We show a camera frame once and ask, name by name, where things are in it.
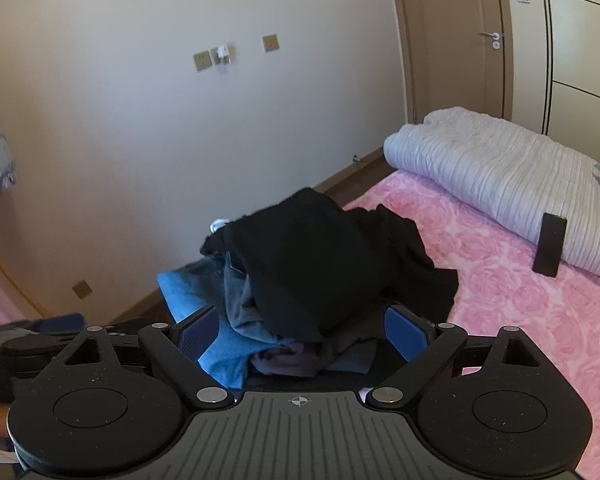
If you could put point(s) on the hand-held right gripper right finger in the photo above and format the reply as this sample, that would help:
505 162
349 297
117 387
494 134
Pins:
405 334

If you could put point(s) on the white plug charger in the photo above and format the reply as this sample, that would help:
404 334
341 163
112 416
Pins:
223 54

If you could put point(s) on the pink floral blanket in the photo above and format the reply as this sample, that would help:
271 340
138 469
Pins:
505 310

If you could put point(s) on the blue garment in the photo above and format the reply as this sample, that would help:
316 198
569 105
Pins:
225 357

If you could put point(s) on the brown door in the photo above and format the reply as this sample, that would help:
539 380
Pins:
455 35

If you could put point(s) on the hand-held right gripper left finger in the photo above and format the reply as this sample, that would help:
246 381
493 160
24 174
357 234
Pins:
197 334

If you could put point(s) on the black rectangular device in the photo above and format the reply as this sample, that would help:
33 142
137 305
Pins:
550 245

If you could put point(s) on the striped white quilt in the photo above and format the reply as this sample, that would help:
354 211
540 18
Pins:
480 170

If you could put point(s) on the black pants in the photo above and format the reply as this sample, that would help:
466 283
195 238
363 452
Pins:
305 260

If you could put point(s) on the small white object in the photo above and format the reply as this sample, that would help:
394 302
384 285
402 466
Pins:
219 225

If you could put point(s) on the dark brown garment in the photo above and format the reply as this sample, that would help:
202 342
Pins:
290 360

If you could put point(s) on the white wardrobe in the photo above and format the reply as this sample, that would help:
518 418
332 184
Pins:
585 60

